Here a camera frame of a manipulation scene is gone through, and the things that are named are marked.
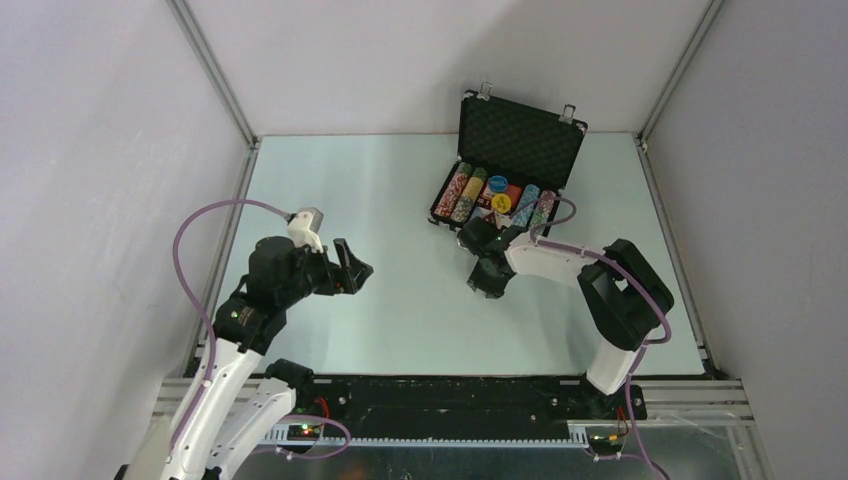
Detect blue playing card deck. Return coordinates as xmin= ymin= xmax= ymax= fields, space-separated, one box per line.
xmin=468 ymin=206 xmax=495 ymax=224

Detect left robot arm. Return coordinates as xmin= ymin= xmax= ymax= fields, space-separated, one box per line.
xmin=116 ymin=207 xmax=373 ymax=479

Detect blue dealer button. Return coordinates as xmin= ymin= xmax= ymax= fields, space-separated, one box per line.
xmin=487 ymin=175 xmax=509 ymax=193

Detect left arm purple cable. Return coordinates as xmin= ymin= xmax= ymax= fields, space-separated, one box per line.
xmin=172 ymin=198 xmax=351 ymax=462

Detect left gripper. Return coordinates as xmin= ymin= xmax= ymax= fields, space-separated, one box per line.
xmin=277 ymin=237 xmax=372 ymax=307

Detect red poker chip stack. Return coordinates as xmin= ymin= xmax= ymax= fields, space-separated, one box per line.
xmin=433 ymin=162 xmax=473 ymax=217

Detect yellow big blind button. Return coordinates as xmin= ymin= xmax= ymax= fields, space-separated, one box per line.
xmin=491 ymin=193 xmax=513 ymax=214

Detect grey poker chip stack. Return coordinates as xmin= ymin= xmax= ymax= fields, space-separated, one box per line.
xmin=450 ymin=167 xmax=488 ymax=223

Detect light blue chip stack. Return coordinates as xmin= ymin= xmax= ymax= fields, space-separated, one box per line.
xmin=511 ymin=184 xmax=541 ymax=228

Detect red card deck in case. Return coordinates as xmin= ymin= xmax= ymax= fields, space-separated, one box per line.
xmin=477 ymin=184 xmax=522 ymax=208

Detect black poker set case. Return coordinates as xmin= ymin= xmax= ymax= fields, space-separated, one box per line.
xmin=427 ymin=82 xmax=589 ymax=232

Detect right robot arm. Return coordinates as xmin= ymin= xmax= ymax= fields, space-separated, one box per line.
xmin=457 ymin=218 xmax=674 ymax=418

